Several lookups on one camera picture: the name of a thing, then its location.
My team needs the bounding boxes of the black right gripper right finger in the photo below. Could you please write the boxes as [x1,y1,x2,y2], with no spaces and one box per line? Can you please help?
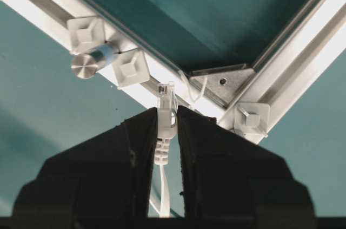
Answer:
[177,106,315,218]

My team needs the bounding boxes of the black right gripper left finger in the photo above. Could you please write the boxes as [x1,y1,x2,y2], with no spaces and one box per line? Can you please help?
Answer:
[12,108,158,218]

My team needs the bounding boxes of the aluminium pin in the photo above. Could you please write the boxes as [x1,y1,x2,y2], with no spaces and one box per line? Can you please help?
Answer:
[71,43,115,80]

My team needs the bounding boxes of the aluminium corner bracket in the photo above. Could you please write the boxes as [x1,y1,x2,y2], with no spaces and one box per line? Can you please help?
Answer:
[189,64,256,108]

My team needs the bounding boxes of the aluminium extrusion square frame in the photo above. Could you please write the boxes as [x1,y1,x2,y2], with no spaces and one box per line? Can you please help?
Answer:
[2,0,345,143]

